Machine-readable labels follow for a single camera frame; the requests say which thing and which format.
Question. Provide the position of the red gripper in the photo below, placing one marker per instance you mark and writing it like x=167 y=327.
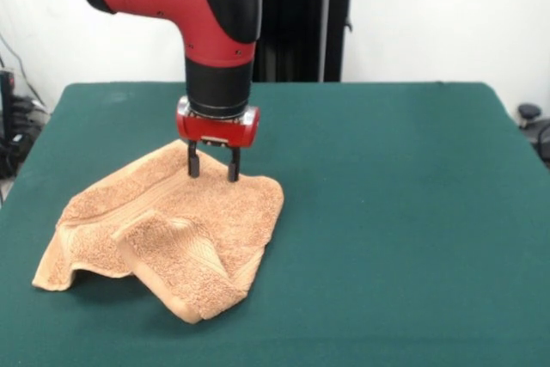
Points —
x=215 y=130

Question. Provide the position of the orange terry towel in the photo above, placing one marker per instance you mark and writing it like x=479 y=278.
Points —
x=240 y=221

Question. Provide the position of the dark green table cloth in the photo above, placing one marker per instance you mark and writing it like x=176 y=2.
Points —
x=386 y=255

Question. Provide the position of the black equipment pile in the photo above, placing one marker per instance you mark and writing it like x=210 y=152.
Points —
x=19 y=143

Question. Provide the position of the black upright device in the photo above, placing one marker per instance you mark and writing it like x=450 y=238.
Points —
x=7 y=100

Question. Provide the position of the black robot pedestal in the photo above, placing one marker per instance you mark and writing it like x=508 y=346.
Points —
x=301 y=19

